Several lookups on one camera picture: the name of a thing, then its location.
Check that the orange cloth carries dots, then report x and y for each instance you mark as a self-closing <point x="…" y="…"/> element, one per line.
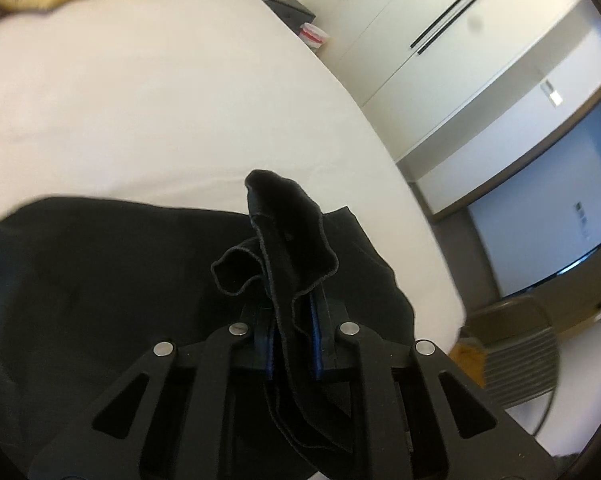
<point x="469" y="362"/>

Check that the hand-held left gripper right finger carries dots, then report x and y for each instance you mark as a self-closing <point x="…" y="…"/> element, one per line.
<point x="325" y="355"/>

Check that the striped waste bin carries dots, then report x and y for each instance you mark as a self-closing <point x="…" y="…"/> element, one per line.
<point x="314" y="36"/>

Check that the grey slatted chair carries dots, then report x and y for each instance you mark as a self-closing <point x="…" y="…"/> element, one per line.
<point x="520" y="360"/>

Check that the bed with white sheet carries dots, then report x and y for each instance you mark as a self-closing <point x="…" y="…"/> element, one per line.
<point x="155" y="110"/>

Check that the white wardrobe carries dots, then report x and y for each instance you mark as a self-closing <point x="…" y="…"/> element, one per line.
<point x="405" y="60"/>

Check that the dark grey nightstand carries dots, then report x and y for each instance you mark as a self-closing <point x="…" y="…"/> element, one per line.
<point x="290" y="10"/>

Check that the black pants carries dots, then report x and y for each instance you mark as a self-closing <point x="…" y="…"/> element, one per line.
<point x="105" y="270"/>

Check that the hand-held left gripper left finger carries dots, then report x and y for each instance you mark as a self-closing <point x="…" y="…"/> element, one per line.
<point x="260" y="355"/>

